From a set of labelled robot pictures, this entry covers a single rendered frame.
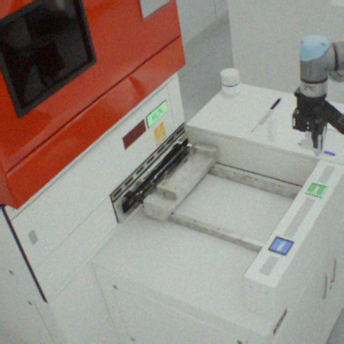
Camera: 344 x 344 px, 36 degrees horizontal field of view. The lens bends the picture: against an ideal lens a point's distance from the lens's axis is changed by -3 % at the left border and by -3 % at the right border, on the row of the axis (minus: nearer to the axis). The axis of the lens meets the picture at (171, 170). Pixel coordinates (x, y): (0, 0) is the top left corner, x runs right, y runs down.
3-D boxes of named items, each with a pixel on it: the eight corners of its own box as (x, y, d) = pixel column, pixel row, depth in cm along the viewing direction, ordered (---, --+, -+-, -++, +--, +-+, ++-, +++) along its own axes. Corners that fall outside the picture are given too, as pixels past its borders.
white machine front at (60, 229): (43, 301, 163) (-2, 204, 139) (184, 153, 213) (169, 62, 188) (50, 305, 161) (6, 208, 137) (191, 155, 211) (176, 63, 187)
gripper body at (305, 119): (302, 117, 156) (301, 81, 149) (330, 124, 151) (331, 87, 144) (291, 132, 151) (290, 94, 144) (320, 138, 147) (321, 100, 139)
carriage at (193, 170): (144, 214, 183) (142, 208, 182) (200, 154, 206) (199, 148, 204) (164, 221, 179) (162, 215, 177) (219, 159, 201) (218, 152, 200)
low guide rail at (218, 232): (143, 211, 189) (141, 205, 187) (147, 208, 190) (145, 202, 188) (275, 257, 164) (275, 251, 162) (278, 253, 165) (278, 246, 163)
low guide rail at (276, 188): (184, 167, 206) (184, 160, 204) (188, 164, 207) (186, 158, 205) (309, 203, 180) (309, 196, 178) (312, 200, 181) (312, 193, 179)
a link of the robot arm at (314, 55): (335, 44, 131) (302, 47, 131) (334, 82, 137) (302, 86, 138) (328, 30, 137) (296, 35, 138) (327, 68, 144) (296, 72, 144)
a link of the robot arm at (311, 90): (331, 73, 141) (321, 88, 136) (331, 88, 144) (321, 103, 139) (305, 68, 145) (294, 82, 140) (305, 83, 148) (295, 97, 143)
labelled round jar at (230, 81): (219, 96, 215) (217, 74, 209) (227, 87, 219) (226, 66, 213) (235, 98, 211) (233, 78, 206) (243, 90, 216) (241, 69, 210)
